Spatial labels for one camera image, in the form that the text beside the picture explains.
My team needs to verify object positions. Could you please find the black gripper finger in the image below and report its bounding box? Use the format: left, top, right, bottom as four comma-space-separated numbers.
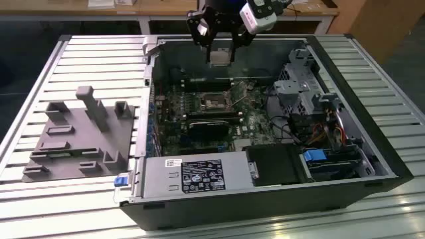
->
229, 14, 255, 62
186, 6, 214, 63

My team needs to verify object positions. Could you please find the silver CPU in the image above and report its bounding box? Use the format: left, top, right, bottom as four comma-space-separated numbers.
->
211, 48, 231, 67

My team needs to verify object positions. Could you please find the metal socket cover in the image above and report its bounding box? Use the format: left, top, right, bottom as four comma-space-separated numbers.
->
225, 82, 249, 105

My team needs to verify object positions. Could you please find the black RAM slot pair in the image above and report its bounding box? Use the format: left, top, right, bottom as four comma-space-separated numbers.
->
183, 77, 233, 92

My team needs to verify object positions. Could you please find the CPU socket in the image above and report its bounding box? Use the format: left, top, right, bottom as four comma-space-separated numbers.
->
198, 91, 230, 113

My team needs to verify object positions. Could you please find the metal drive cage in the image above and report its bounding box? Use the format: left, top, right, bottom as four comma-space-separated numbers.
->
273, 48, 339, 116

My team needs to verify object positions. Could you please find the white box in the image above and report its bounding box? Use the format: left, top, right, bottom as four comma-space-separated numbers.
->
86, 0, 115, 9

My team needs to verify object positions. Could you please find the green motherboard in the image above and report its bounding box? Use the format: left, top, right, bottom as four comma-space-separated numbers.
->
150, 79, 278, 156

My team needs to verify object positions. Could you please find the wooden desk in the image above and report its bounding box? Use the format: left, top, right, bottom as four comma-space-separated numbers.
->
0, 0, 339, 35

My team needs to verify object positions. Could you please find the black graphics card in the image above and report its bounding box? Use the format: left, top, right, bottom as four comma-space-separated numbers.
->
186, 119, 230, 140

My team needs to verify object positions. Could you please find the small silver heat sink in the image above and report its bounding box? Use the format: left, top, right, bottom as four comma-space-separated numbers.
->
233, 139, 251, 150

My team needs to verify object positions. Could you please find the wooden cabinet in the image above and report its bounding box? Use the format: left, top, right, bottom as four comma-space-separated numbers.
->
326, 0, 425, 65

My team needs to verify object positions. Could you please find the black drive box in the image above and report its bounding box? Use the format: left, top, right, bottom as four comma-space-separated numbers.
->
243, 144, 302, 187

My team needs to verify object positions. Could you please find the blue disk carrier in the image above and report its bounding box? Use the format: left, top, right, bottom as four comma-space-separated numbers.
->
303, 148, 329, 165

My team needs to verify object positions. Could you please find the grey parts rack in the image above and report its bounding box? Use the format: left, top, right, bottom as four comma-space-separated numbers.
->
19, 86, 138, 184

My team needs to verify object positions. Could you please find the grey power supply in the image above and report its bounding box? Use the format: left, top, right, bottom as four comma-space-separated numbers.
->
130, 151, 257, 200

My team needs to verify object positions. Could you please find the metal disk bay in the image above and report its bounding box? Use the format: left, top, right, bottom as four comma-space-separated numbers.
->
298, 145, 378, 182

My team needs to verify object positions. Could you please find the black PC case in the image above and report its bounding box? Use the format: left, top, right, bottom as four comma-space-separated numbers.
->
118, 34, 415, 231

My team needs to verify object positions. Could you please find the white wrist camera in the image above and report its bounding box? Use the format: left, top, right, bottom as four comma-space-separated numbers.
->
238, 0, 278, 34

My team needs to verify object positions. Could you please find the grey case handle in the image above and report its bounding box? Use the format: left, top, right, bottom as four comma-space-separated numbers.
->
142, 36, 166, 57

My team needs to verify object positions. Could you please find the black wire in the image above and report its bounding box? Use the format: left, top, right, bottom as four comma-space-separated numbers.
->
267, 115, 305, 146

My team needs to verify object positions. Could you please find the coloured wire bundle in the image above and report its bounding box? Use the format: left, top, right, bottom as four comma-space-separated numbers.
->
306, 123, 354, 150

